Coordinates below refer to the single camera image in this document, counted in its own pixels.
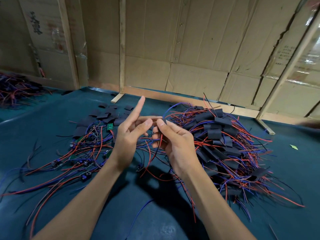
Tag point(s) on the person's left hand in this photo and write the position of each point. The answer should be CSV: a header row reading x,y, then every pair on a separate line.
x,y
127,140

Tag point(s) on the person's right hand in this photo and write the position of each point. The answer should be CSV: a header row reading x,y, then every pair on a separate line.
x,y
177,150

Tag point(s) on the pile of black sleeve pieces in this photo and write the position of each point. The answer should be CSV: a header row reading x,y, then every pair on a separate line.
x,y
107,115

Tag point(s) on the pile of sleeved wired boards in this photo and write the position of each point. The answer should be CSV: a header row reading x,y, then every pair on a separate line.
x,y
215,132

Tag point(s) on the pile of unsleeved wired boards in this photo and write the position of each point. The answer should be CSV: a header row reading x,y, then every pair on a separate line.
x,y
60,162

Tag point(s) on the person's left forearm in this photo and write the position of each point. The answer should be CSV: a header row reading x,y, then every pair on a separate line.
x,y
75,207

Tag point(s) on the person's right forearm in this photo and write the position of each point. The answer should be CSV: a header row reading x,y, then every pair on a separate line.
x,y
215,212

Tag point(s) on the wooden ledge board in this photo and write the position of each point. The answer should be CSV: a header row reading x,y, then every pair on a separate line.
x,y
160,93

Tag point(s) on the small green scrap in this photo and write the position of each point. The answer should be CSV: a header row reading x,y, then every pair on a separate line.
x,y
294,147

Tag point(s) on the clear plastic sheet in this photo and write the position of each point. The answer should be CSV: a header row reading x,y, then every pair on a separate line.
x,y
310,55

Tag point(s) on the thin wooden post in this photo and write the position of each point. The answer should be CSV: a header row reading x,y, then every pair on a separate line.
x,y
122,45

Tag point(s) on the wide wooden post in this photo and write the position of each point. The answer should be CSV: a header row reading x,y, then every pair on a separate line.
x,y
67,42

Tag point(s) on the pale slanted wooden post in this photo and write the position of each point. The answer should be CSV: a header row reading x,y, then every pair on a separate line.
x,y
287,72

